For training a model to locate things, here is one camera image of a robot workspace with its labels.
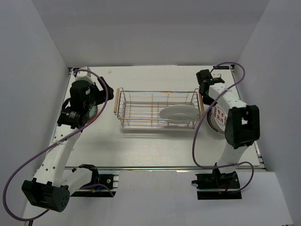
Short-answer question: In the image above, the teal plate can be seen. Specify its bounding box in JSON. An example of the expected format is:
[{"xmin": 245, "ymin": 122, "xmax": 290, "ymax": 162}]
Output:
[{"xmin": 89, "ymin": 106, "xmax": 98, "ymax": 119}]

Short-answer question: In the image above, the orange plate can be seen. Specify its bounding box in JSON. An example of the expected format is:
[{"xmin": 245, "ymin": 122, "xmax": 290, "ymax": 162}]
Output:
[{"xmin": 87, "ymin": 112, "xmax": 98, "ymax": 124}]

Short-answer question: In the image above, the white plate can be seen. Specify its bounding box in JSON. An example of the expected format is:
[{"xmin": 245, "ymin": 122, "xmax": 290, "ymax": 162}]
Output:
[
  {"xmin": 206, "ymin": 110, "xmax": 224, "ymax": 135},
  {"xmin": 159, "ymin": 105, "xmax": 200, "ymax": 124},
  {"xmin": 209, "ymin": 104, "xmax": 227, "ymax": 132}
]

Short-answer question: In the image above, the white plate front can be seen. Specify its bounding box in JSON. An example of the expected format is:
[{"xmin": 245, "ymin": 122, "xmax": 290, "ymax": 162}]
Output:
[{"xmin": 159, "ymin": 105, "xmax": 200, "ymax": 124}]

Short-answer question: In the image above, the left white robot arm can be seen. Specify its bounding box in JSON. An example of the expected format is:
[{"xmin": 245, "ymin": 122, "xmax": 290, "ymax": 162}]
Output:
[{"xmin": 22, "ymin": 77, "xmax": 114, "ymax": 212}]

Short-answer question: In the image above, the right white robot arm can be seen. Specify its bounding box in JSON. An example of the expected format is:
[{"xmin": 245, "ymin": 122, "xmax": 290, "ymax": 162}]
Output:
[{"xmin": 196, "ymin": 69, "xmax": 260, "ymax": 188}]

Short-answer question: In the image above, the black corner label right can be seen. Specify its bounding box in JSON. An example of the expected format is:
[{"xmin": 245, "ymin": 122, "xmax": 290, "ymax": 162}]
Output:
[{"xmin": 213, "ymin": 65, "xmax": 230, "ymax": 70}]

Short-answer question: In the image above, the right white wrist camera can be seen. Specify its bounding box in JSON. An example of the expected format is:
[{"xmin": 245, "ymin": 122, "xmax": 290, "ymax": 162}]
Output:
[{"xmin": 212, "ymin": 73, "xmax": 222, "ymax": 79}]

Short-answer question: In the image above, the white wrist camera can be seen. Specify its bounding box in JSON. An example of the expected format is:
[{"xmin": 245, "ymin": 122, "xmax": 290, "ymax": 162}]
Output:
[
  {"xmin": 212, "ymin": 73, "xmax": 222, "ymax": 79},
  {"xmin": 73, "ymin": 71, "xmax": 93, "ymax": 84}
]

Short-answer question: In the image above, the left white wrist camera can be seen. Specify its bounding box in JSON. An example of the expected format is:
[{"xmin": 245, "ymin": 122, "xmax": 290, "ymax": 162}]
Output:
[{"xmin": 73, "ymin": 71, "xmax": 93, "ymax": 84}]

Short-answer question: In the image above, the metal wire dish rack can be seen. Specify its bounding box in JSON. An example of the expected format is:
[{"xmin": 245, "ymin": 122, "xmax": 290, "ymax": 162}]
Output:
[{"xmin": 114, "ymin": 88, "xmax": 205, "ymax": 125}]

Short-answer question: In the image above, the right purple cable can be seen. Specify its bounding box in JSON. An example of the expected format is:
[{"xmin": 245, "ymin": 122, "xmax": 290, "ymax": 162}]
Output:
[{"xmin": 192, "ymin": 61, "xmax": 255, "ymax": 194}]

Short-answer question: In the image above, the aluminium front rail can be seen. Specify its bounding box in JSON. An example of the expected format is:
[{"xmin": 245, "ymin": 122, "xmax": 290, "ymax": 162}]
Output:
[{"xmin": 64, "ymin": 163, "xmax": 268, "ymax": 172}]

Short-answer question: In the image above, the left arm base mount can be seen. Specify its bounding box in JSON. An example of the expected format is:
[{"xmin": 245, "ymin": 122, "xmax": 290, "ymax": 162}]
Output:
[{"xmin": 71, "ymin": 164, "xmax": 118, "ymax": 198}]

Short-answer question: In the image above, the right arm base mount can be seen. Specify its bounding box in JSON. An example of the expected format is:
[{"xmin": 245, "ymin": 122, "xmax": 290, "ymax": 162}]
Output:
[{"xmin": 191, "ymin": 169, "xmax": 242, "ymax": 200}]

